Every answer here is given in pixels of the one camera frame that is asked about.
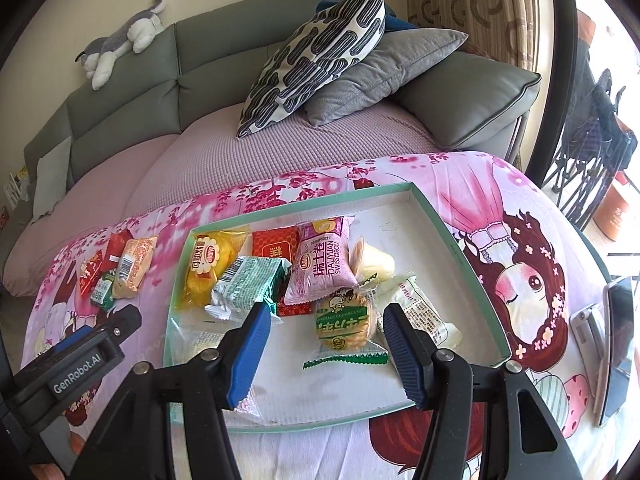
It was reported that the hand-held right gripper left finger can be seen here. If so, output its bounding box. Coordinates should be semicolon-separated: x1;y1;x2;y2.
72;301;273;480

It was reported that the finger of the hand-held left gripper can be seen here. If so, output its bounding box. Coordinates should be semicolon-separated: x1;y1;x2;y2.
52;304;142;356

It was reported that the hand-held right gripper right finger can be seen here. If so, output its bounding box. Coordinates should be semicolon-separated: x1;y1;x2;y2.
381;302;583;480

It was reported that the clear bread packet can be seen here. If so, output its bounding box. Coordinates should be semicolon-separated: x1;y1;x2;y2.
167;310;266;421

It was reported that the green-edged cookie packet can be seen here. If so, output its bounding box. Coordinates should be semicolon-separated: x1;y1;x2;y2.
302;285;390;371

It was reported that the mint green wafer packet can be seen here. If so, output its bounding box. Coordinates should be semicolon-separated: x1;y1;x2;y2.
204;256;293;322

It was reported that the clear donut packet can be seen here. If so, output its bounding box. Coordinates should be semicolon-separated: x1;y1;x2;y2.
348;240;398;286

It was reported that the pink cake roll packet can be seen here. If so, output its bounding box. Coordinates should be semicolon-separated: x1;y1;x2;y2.
283;216;360;306

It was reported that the white tray with teal rim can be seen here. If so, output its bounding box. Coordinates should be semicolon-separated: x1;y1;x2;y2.
164;182;513;433

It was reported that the green and white snack packet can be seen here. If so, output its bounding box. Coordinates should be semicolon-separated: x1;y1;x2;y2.
90;269;118;310

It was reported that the small white snack packet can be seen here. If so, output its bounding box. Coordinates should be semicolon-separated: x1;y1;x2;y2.
375;274;461;353

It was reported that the gold snack packet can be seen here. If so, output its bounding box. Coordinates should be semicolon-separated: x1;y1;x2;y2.
111;236;158;300

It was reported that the small red snack packet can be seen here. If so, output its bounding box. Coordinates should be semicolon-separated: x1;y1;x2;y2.
76;252;108;297

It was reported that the red sausage packet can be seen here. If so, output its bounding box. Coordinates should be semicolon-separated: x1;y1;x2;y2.
105;230;135;266

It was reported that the yellow snack packet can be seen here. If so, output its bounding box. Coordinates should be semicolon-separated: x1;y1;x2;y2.
176;230;250;310

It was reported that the light grey cushion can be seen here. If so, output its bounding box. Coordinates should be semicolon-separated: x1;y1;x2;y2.
31;135;73;223

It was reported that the pink printed blanket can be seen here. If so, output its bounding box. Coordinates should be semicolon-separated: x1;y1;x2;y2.
20;151;640;480

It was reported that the silver phone stand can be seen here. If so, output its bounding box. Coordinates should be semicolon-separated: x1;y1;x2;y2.
570;302;608;361

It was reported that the pink quilted sofa cover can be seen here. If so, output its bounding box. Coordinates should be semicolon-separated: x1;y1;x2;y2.
2;102;446;301

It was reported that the black smartphone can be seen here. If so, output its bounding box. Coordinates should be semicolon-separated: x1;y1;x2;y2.
595;275;640;428

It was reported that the orange cardboard box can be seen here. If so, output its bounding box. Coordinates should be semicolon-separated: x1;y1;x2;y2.
592;180;640;243

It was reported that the grey pillow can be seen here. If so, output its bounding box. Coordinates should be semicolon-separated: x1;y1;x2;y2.
302;29;469;127

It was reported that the black folding chair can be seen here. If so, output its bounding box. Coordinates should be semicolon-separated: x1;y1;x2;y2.
542;67;640;231

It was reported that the grey and white plush dog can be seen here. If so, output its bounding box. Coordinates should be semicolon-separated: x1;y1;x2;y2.
75;0;168;92

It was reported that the grey sofa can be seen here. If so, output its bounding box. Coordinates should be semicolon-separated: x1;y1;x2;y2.
22;0;543;226

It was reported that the black and white patterned pillow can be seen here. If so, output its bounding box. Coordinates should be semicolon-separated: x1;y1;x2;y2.
236;0;388;139

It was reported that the blue cloth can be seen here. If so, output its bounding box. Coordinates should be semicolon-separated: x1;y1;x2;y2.
315;0;416;33

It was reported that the beige patterned curtain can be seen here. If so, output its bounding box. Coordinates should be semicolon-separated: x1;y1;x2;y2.
402;0;543;73

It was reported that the dark door frame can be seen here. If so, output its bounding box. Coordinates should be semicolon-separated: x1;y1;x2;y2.
520;0;581;181

